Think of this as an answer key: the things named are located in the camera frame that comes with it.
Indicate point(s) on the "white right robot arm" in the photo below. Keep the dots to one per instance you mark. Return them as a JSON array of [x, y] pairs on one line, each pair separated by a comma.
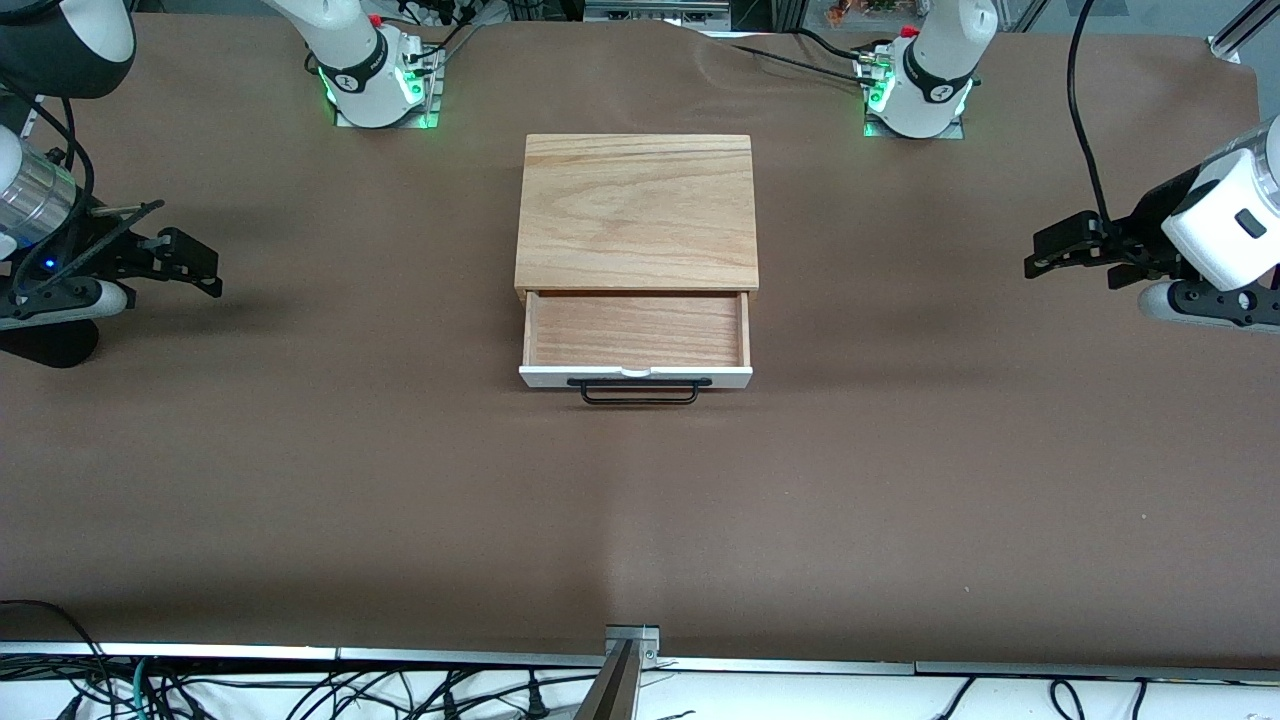
[[355, 60]]

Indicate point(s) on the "black foam cylinder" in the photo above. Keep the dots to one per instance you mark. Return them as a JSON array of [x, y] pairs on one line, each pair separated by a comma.
[[50, 346]]

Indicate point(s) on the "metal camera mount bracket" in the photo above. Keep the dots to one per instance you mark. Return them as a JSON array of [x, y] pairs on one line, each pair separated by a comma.
[[620, 680]]

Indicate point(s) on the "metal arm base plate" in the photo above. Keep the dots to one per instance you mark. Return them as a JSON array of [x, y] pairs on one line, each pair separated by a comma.
[[400, 124], [950, 132]]

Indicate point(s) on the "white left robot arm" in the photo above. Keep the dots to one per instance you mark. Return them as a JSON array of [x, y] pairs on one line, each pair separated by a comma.
[[940, 70]]

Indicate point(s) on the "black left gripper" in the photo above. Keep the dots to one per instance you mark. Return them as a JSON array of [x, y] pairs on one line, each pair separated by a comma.
[[1146, 227]]

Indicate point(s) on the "wooden drawer cabinet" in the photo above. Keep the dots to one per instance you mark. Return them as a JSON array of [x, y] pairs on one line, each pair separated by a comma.
[[636, 210]]

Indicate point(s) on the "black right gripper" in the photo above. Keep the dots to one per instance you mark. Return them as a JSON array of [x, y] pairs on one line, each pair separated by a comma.
[[97, 249]]

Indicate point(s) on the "aluminium table edge rail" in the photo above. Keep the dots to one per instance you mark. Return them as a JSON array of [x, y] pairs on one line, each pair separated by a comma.
[[300, 653]]

